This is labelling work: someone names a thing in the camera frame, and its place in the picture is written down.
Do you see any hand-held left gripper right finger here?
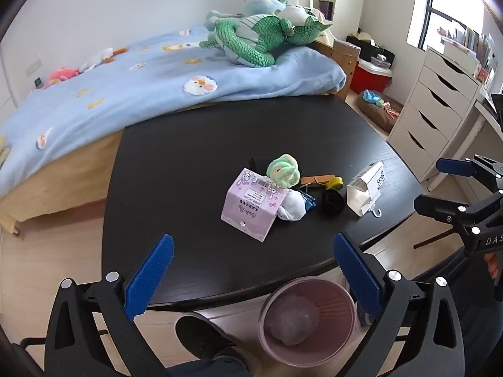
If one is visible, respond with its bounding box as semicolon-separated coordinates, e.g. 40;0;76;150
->
333;232;466;377

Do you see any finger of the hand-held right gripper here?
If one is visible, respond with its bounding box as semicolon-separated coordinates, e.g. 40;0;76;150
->
414;194;478;228
436;157;478;177

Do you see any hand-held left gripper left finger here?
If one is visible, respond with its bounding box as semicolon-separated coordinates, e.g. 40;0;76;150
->
45;234;175;377

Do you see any pink trash bin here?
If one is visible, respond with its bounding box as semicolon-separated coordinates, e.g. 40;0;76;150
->
258;277;358;368

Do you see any black round cap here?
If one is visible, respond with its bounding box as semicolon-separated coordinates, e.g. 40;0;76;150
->
321;189;345;215

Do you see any white paper sock package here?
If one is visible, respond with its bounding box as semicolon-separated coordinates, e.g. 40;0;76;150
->
346;161;386;218

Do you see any white sock ball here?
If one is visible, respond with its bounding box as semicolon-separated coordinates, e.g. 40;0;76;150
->
277;189;306;221

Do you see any wooden clothespin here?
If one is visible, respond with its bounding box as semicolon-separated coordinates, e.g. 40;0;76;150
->
300;173;336;186

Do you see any lilac cartoon paper box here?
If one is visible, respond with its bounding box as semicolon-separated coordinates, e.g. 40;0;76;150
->
221;167;291;243

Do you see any green yellow rope ball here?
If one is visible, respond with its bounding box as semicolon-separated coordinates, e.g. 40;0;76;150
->
266;154;302;188

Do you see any person's right hand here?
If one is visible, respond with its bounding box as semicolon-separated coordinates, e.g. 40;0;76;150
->
484;252;503;283

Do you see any white drawer unit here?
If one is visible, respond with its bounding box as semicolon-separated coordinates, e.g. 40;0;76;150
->
387;46;486;181

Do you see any black slipper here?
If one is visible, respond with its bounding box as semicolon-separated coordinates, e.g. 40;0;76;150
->
175;311;252;366

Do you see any clear plastic bag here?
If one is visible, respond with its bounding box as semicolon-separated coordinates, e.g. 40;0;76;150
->
264;292;321;346

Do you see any brown pet bed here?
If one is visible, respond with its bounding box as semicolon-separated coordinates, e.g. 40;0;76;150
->
356;90;405;133

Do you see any person's left leg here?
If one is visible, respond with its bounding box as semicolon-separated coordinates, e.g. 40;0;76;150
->
167;355;252;377

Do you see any red storage box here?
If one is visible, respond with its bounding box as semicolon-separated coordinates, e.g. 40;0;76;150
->
349;58;394;95

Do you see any row of books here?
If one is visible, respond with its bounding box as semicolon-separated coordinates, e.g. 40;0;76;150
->
436;25;498;83

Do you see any wooden bed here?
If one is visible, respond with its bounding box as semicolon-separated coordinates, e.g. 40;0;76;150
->
0;24;362;238

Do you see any black office chair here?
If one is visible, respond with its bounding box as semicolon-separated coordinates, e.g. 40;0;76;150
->
14;338;50;377

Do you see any black fabric bag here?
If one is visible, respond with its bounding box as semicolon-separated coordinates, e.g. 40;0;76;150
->
346;35;395;63

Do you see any light blue printed blanket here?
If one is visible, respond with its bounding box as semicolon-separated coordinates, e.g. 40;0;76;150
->
0;24;347;197

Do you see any white big-eyed plush toy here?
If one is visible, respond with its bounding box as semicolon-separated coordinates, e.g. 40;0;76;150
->
275;4;327;26

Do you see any pink plush toy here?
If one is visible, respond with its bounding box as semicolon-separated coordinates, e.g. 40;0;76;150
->
42;68;81;89

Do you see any white goose plush toy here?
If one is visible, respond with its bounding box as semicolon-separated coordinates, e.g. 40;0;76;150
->
79;47;128;73

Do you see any green dragon plush toy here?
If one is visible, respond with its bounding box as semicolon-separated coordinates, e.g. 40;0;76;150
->
199;13;334;68

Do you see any light blue plush toy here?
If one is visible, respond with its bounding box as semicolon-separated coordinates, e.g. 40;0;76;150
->
204;0;287;32

